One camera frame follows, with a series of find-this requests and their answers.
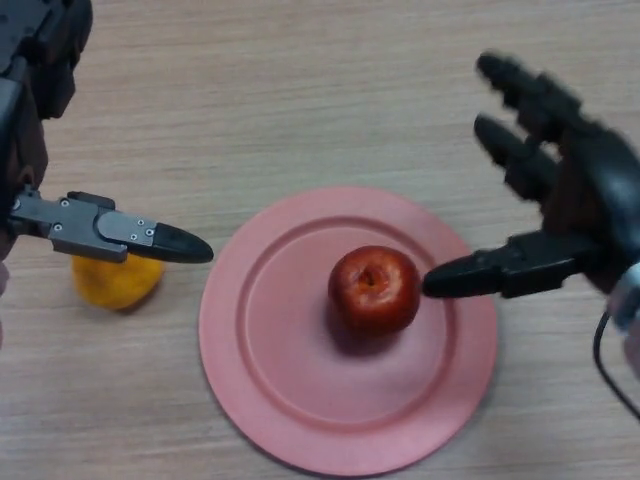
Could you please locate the red apple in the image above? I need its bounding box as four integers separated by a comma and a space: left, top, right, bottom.
327, 245, 422, 334

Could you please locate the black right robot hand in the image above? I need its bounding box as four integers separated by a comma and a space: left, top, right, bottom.
421, 49, 640, 300

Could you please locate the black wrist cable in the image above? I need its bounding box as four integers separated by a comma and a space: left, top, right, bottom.
593, 309, 640, 421

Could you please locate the pink round plate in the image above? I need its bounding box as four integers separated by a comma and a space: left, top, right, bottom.
198, 186, 500, 476

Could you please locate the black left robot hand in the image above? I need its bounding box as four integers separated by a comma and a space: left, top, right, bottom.
0, 0, 215, 265

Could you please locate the orange round fruit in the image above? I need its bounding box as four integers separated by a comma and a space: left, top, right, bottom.
72, 252, 166, 311

